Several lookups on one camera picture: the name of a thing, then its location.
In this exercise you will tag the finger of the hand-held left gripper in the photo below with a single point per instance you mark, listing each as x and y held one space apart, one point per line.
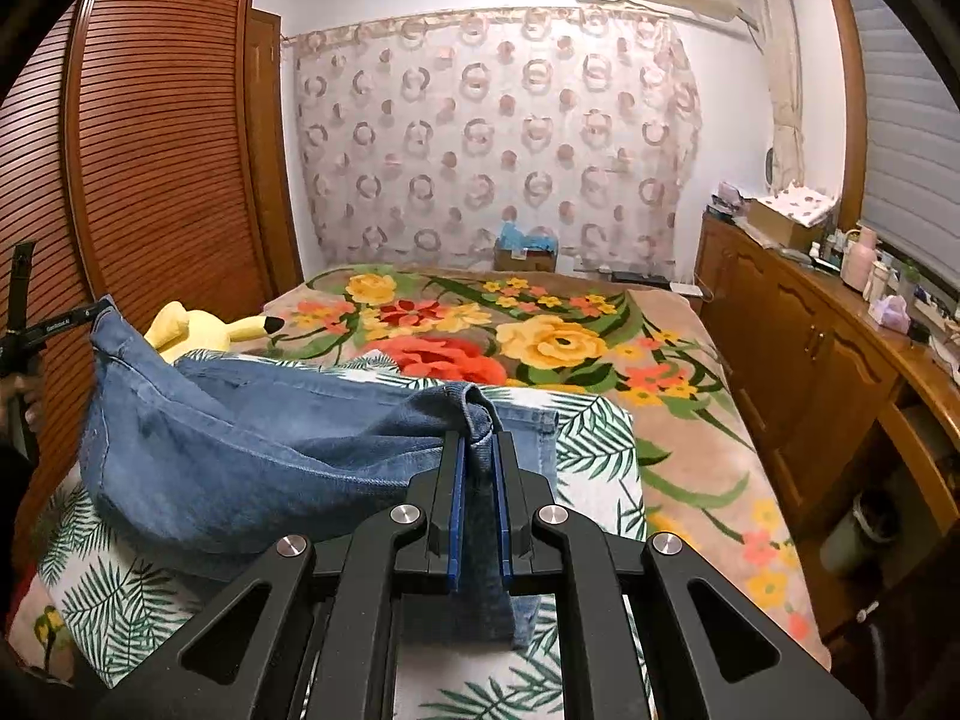
56 327

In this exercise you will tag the yellow plush toy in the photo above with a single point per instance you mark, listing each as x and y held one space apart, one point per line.
180 330

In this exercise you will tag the grey window blind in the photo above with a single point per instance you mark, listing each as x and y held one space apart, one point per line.
907 127

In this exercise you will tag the floral blanket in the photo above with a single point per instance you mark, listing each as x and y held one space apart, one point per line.
562 337

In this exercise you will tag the circle pattern sheer curtain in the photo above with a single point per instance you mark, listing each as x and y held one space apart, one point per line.
487 127

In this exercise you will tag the person's left hand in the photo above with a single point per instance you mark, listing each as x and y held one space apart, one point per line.
22 397

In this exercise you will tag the cardboard box with cloth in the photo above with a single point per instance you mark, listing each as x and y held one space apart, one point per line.
787 214

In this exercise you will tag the wooden slatted wardrobe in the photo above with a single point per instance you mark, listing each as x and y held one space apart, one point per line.
165 127

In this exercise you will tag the grey waste bin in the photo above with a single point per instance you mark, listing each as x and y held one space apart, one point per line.
855 532

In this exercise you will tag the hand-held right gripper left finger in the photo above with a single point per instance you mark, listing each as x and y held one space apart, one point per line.
452 510

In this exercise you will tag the blue denim pants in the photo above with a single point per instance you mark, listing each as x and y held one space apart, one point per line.
262 450

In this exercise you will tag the blue plastic bag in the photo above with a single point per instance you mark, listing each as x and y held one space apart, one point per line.
525 236

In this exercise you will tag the red cloth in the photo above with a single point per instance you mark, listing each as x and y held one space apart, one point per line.
24 589

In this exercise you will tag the wooden cabinet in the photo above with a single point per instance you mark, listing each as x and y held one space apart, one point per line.
795 330

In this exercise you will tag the pink thermos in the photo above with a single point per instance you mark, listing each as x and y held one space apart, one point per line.
859 262

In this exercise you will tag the small round mirror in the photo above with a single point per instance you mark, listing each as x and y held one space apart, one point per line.
771 165

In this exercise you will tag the purple tissue holder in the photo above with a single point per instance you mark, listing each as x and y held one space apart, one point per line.
891 313

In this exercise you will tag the beige tied curtain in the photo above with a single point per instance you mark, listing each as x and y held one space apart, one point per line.
780 52

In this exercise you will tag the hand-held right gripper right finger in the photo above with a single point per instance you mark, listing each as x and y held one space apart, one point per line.
501 510

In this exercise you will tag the leaf print bed cover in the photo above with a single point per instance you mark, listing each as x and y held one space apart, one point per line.
592 465

